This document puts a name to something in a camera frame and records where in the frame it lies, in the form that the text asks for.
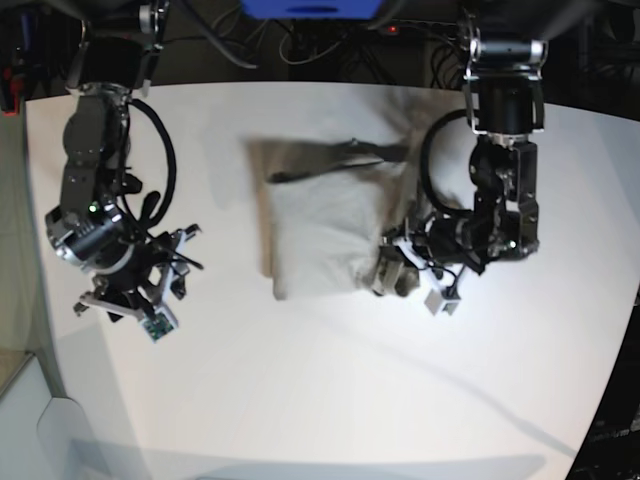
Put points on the beige t-shirt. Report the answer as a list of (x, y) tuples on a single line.
[(332, 183)]

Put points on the white cabinet corner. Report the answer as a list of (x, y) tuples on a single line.
[(47, 437)]

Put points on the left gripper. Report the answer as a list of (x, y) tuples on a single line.
[(421, 255)]

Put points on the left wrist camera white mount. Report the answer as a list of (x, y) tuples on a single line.
[(442, 301)]

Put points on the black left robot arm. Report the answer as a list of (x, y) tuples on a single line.
[(504, 106)]

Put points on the red black clamp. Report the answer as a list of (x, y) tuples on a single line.
[(12, 87)]

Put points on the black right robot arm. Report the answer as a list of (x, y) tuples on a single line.
[(93, 228)]

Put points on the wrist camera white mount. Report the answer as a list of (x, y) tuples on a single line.
[(160, 324), (442, 301)]

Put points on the blue plastic box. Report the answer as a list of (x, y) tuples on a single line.
[(312, 9)]

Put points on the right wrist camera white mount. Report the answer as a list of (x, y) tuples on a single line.
[(160, 324)]

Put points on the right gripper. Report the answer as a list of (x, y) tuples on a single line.
[(141, 287)]

